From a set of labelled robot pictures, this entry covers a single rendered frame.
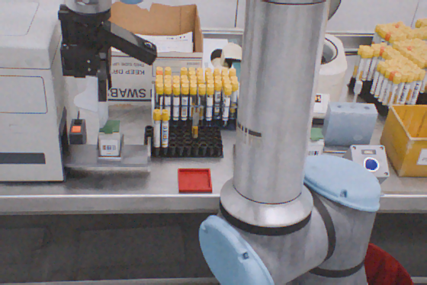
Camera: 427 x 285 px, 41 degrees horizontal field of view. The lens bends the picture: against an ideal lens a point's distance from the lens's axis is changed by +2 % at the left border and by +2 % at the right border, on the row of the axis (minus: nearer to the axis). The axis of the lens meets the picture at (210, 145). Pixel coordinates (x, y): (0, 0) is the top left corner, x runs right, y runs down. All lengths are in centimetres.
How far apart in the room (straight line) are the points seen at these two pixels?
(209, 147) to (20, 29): 45
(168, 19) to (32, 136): 63
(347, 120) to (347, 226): 53
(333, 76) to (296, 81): 80
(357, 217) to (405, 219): 137
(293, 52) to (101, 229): 144
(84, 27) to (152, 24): 60
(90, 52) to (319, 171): 46
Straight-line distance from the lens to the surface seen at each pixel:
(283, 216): 67
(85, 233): 193
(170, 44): 156
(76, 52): 102
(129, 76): 136
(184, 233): 192
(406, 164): 127
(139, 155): 117
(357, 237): 81
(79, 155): 118
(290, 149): 63
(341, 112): 127
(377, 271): 177
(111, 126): 114
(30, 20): 110
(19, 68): 104
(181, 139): 124
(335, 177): 79
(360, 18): 177
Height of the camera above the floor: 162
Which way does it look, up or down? 36 degrees down
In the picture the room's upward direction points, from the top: 4 degrees clockwise
